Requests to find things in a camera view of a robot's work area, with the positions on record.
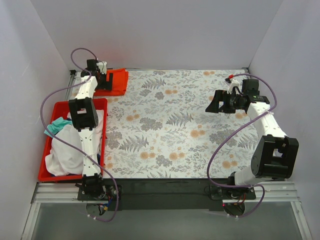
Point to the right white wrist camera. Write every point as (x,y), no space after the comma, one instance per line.
(233,86)

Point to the white t shirt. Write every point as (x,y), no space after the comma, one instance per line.
(64,160)

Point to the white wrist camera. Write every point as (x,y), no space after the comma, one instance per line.
(233,86)
(102,66)

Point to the blue garment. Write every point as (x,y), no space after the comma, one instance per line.
(100,159)

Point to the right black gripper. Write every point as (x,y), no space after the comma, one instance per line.
(220,101)

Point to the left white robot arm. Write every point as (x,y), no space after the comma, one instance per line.
(85,120)

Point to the teal garment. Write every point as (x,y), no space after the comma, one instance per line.
(57,125)

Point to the aluminium frame rail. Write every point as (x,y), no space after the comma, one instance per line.
(281,191)

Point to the orange t shirt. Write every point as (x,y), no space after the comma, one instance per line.
(119,83)

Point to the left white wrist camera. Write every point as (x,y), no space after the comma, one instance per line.
(102,66)

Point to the floral patterned table mat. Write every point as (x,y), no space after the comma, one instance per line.
(159,127)

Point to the red plastic bin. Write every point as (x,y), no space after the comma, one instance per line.
(61,109)

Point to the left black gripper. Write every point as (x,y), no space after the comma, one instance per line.
(106,81)

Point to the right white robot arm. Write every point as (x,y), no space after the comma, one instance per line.
(275,154)

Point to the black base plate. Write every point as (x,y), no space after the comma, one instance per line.
(161,194)

